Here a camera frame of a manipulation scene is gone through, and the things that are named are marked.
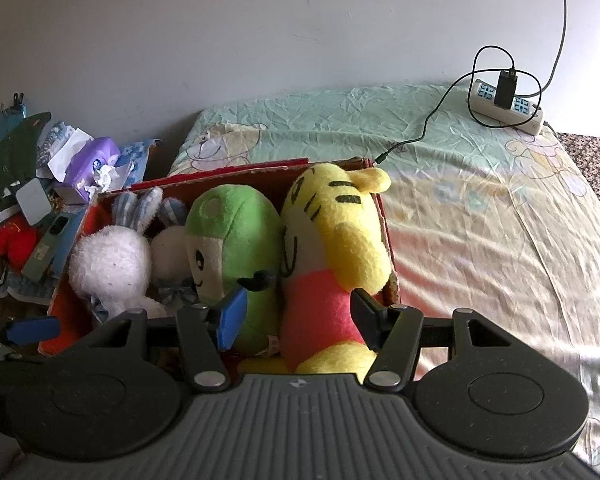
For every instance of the brown patterned blanket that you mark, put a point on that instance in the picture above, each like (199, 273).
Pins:
(597, 165)

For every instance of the black charger adapter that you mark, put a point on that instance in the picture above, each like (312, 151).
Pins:
(505, 90)

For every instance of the green plush doll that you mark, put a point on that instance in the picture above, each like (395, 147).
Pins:
(230, 230)

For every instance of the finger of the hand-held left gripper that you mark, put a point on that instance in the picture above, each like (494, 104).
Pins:
(35, 330)

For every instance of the teal pen holder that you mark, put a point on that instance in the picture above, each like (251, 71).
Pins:
(5, 122)

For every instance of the small red plush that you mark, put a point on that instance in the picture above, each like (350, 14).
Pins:
(12, 242)

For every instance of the red cardboard box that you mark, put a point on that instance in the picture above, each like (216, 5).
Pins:
(260, 167)

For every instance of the purple tissue pack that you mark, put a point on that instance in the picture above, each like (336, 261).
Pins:
(92, 157)

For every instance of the yellow plush tiger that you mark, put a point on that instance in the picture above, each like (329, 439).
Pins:
(350, 240)

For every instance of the dark green cap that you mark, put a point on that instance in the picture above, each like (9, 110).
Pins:
(17, 152)

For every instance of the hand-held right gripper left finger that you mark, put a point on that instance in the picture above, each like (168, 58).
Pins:
(230, 321)

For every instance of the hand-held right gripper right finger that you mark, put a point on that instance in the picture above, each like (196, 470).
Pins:
(367, 321)

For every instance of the long blue carton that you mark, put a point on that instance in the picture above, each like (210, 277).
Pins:
(50, 247)

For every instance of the grey-blue knit cloth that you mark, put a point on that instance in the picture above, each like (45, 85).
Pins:
(30, 287)

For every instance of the pale plush rabbit striped ears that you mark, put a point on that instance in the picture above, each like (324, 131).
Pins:
(107, 260)

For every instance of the white power strip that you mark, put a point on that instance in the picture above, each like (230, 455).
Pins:
(510, 115)

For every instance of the grey square mirror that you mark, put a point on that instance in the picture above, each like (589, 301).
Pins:
(32, 202)

